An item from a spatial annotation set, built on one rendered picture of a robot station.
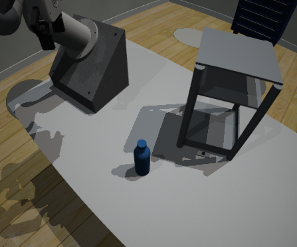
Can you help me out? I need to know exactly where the grey open shelving unit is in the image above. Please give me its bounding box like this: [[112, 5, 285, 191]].
[[177, 27, 283, 161]]

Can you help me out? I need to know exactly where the dark blue bottle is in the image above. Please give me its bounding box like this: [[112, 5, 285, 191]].
[[134, 139, 150, 176]]

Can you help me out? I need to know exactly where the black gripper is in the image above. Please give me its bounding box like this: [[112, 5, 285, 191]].
[[25, 0, 65, 50]]

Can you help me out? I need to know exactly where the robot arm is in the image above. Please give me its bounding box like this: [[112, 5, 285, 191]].
[[0, 0, 98, 60]]

